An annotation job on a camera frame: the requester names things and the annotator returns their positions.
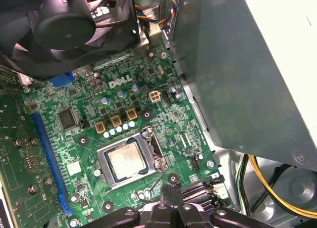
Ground black case fan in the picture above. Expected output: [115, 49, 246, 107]
[0, 0, 142, 78]

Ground graphics card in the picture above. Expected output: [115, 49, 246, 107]
[0, 88, 75, 228]

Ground yellow wire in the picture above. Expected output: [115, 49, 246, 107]
[249, 155, 317, 220]

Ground black RAM slot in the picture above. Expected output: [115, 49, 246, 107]
[184, 192, 223, 209]
[180, 181, 215, 198]

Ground black open PC case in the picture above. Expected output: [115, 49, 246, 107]
[133, 0, 317, 228]

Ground grey power supply unit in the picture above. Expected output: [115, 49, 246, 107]
[170, 0, 317, 166]

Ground thin wire locking lever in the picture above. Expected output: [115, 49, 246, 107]
[133, 170, 166, 202]

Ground blue expansion slot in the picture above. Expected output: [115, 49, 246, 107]
[31, 113, 75, 216]

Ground blue board connector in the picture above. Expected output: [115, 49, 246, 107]
[47, 71, 75, 88]

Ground white and grey wires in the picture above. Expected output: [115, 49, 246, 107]
[235, 153, 250, 214]

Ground silver CPU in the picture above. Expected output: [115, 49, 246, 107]
[108, 143, 147, 180]

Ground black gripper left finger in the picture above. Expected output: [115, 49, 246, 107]
[91, 184, 178, 228]

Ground multicoloured fan wires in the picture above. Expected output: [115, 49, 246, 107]
[135, 0, 179, 25]

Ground CPU socket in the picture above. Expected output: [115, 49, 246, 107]
[95, 125, 169, 191]

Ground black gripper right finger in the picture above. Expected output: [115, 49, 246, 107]
[171, 182, 277, 228]

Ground green motherboard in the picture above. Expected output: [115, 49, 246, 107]
[19, 37, 236, 228]

